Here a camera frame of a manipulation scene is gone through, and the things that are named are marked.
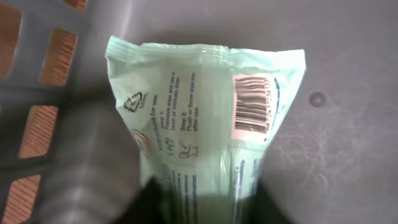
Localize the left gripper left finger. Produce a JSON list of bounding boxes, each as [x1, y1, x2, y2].
[[111, 177, 174, 224]]

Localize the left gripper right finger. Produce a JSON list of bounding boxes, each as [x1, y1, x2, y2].
[[246, 181, 294, 224]]

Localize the mint green wipes packet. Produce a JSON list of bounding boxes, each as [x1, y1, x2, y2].
[[105, 37, 306, 223]]

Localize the grey plastic shopping basket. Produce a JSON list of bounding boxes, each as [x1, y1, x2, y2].
[[1, 0, 397, 223]]

